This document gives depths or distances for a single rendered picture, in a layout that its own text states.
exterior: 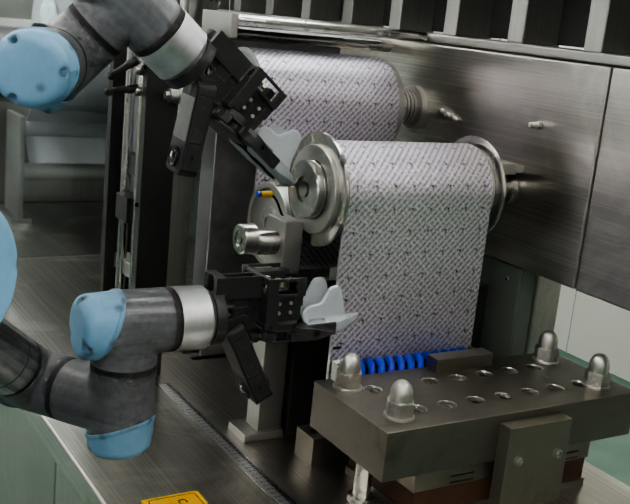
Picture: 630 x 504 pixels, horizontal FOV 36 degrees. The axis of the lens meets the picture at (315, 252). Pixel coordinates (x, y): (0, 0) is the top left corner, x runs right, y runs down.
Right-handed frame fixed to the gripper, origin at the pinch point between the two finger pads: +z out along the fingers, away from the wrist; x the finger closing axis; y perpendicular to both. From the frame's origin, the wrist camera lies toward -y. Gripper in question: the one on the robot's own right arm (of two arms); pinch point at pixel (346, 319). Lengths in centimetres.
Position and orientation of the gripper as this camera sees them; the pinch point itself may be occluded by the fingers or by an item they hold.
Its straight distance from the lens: 125.5
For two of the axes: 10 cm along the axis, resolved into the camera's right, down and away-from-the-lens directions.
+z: 8.6, -0.4, 5.1
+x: -5.1, -2.6, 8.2
